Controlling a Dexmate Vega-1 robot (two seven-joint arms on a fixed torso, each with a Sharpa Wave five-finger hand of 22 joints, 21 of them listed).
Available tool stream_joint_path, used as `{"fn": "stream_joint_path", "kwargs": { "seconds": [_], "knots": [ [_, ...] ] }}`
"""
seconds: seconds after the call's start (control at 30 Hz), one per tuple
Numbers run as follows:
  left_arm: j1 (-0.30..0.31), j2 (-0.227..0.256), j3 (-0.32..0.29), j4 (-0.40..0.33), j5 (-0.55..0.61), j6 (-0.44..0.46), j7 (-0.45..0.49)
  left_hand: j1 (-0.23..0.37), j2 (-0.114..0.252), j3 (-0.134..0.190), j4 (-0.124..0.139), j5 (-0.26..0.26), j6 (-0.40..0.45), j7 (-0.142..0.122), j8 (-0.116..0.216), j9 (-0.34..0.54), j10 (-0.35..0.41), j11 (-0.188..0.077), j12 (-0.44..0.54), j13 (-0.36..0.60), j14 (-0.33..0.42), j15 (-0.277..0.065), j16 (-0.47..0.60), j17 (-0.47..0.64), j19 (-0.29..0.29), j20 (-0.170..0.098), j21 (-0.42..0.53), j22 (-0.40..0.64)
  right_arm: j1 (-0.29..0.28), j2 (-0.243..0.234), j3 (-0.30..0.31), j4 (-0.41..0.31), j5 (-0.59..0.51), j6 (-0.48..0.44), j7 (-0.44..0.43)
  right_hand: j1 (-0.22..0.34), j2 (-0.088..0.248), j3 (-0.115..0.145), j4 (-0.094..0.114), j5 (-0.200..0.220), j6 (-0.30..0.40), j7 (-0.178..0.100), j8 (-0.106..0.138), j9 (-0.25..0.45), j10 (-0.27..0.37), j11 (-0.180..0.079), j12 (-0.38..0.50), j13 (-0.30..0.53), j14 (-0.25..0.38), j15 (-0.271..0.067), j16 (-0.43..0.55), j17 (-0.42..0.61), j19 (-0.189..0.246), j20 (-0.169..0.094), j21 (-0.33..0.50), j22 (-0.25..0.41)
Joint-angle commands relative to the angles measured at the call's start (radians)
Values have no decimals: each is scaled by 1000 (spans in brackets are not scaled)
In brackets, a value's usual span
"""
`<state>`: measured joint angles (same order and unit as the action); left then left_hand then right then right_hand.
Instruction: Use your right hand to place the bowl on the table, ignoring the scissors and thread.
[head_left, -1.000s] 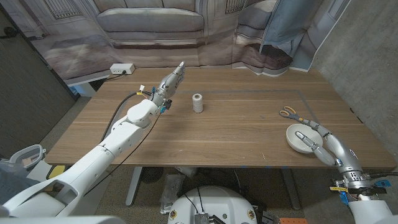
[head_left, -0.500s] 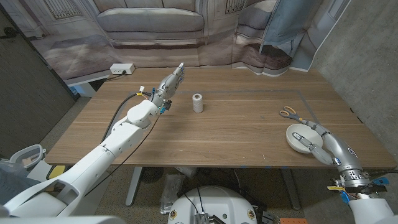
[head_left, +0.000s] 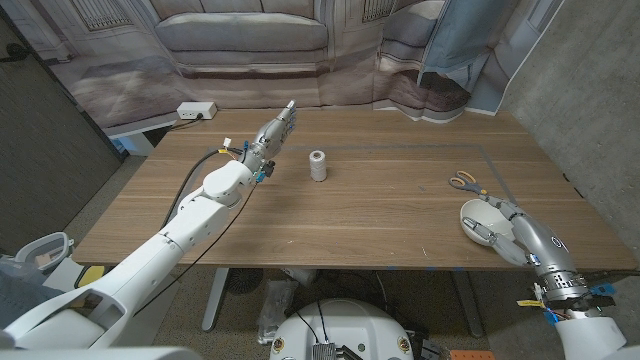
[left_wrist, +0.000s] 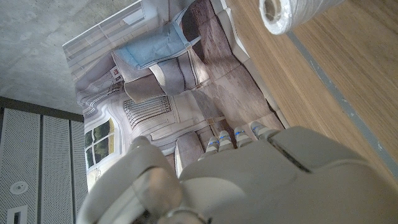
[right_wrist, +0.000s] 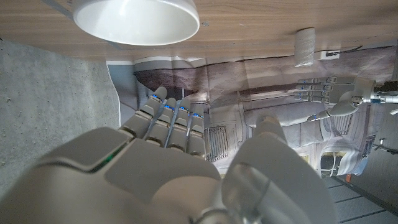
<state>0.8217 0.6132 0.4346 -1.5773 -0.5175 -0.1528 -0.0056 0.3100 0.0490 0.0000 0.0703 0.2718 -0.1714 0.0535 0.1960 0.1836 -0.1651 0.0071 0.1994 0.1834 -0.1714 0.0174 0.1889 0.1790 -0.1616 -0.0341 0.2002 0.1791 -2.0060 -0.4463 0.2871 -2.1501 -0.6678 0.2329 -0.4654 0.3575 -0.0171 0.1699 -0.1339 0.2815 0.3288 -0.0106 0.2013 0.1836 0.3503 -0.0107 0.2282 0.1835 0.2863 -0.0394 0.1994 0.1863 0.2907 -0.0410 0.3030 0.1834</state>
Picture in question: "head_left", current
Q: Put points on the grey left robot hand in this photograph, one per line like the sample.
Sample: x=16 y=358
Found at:
x=270 y=137

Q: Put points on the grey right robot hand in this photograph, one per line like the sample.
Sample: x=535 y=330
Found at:
x=545 y=250

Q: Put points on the white bowl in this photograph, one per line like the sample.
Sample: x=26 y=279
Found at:
x=487 y=217

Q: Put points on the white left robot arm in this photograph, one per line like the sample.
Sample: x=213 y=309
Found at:
x=150 y=265

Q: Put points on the white thread spool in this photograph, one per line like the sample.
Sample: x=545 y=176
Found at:
x=317 y=167

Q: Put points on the white power strip box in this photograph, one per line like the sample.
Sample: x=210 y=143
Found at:
x=196 y=110

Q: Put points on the printed sofa room backdrop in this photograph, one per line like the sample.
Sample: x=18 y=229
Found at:
x=250 y=50

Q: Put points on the grey metal table leg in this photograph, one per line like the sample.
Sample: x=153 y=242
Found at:
x=467 y=305
x=215 y=300

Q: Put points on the orange box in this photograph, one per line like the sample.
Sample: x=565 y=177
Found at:
x=472 y=355

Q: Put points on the white low shelf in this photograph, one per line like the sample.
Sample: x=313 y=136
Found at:
x=137 y=137

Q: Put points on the black round fan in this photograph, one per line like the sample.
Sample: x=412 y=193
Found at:
x=243 y=281

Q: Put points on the clear plastic bag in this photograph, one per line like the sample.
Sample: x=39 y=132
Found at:
x=275 y=310

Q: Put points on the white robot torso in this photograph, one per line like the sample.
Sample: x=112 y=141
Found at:
x=345 y=325

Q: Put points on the grey white rimmed container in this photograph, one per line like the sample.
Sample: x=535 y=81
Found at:
x=47 y=237

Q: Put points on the person's leg in jeans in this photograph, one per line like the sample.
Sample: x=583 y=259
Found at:
x=20 y=300

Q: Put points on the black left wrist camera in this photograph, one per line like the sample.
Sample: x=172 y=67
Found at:
x=267 y=170

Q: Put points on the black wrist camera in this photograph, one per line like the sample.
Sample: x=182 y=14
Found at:
x=267 y=170
x=602 y=300

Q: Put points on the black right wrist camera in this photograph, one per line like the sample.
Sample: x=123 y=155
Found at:
x=602 y=300

